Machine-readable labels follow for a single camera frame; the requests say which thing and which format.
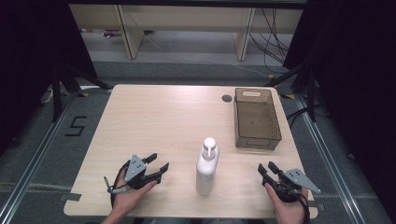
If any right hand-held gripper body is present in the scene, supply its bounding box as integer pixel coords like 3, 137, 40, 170
269, 168, 322, 203

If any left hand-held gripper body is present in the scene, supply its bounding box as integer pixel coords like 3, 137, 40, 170
123, 154, 163, 190

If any person's left hand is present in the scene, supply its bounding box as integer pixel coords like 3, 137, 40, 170
110, 169, 159, 219

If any person's right hand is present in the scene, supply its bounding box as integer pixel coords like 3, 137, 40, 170
264, 182, 310, 224

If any white pump bottle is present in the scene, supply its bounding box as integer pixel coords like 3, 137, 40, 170
195, 136, 220, 197

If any brown translucent plastic basket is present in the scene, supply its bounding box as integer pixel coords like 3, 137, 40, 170
233, 87, 283, 152

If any black metal stand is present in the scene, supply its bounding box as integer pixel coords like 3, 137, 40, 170
263, 60, 318, 124
50, 63, 114, 123

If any dark curtain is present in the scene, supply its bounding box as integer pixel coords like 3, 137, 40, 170
0, 0, 98, 157
282, 0, 396, 218

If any left hand-held gripper cable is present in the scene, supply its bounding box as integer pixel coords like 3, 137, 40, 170
103, 160, 131, 209

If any hand-held gripper cable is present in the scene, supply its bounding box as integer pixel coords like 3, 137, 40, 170
294, 188, 312, 224
103, 160, 131, 209

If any right hand-held gripper cable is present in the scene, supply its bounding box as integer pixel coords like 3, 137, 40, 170
294, 188, 312, 224

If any aluminium floor rail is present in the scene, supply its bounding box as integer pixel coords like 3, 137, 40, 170
293, 92, 369, 224
0, 89, 80, 224

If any black floor cable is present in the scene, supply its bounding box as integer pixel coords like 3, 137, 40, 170
285, 104, 325, 129

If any bundle of black cables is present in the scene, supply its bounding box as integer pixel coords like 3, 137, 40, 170
247, 7, 291, 75

